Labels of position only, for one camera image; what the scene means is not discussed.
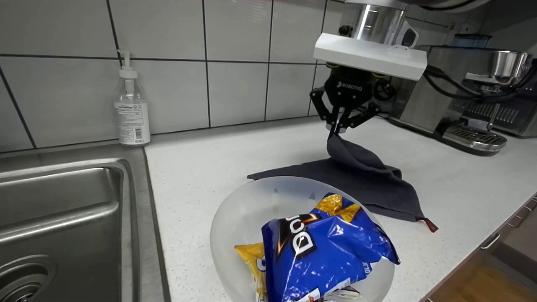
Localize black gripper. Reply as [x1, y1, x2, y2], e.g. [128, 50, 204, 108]
[309, 63, 390, 137]

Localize grey towel with red tag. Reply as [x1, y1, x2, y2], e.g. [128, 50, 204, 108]
[247, 130, 440, 234]

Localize stainless steel espresso machine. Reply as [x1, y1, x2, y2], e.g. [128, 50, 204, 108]
[390, 46, 537, 157]

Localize translucent plastic bowl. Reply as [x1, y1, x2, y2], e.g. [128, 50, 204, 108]
[209, 174, 398, 302]

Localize blue chips bag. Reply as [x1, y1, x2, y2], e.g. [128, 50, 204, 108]
[234, 190, 403, 302]

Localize clear soap pump bottle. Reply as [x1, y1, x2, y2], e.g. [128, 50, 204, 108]
[113, 50, 153, 147]

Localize wooden base cabinet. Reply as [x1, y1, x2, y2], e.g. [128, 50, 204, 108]
[480, 192, 537, 281]

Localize stainless steel sink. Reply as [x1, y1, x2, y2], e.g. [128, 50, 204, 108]
[0, 142, 173, 302]

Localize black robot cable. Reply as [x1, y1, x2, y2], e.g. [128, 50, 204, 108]
[422, 55, 537, 103]

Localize silver drawer handle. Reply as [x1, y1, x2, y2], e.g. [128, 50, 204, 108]
[479, 229, 504, 251]

